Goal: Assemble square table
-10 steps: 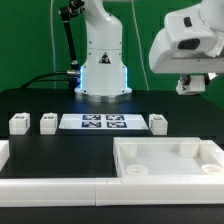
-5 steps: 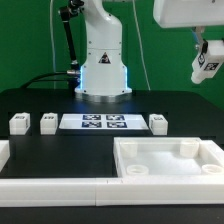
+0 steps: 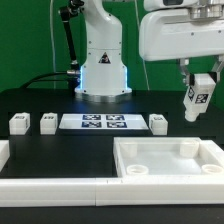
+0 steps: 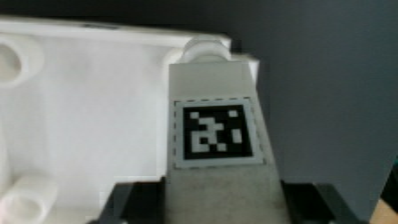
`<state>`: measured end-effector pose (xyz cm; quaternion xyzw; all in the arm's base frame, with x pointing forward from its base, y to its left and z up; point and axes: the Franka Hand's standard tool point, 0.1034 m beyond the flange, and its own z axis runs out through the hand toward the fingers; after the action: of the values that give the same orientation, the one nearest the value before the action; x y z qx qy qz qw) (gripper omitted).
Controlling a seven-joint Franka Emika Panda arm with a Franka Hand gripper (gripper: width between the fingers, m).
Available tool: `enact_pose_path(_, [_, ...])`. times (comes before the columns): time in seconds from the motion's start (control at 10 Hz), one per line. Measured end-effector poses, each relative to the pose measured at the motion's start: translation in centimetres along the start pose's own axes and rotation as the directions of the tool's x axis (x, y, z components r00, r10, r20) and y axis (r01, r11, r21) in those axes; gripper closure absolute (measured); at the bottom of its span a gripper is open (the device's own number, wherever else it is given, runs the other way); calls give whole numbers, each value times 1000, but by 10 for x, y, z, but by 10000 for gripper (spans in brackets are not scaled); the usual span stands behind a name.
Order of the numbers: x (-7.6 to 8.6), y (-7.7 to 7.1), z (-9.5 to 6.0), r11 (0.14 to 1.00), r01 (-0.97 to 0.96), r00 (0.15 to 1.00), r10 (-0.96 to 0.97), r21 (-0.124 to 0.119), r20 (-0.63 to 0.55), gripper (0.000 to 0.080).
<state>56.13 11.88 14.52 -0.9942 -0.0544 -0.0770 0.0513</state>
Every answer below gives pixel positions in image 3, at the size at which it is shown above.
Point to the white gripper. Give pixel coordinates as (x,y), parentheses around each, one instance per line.
(172,34)

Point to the white square tabletop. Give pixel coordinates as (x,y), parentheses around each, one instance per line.
(167,156)

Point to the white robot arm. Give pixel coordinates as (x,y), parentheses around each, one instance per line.
(103,75)

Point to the white front fence bar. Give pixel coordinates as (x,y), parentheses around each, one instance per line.
(111,191)

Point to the white left fence piece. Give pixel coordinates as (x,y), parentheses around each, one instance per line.
(4,153)

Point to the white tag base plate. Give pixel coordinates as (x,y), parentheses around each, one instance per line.
(103,122)

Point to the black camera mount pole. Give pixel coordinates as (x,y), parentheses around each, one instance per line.
(66,13)

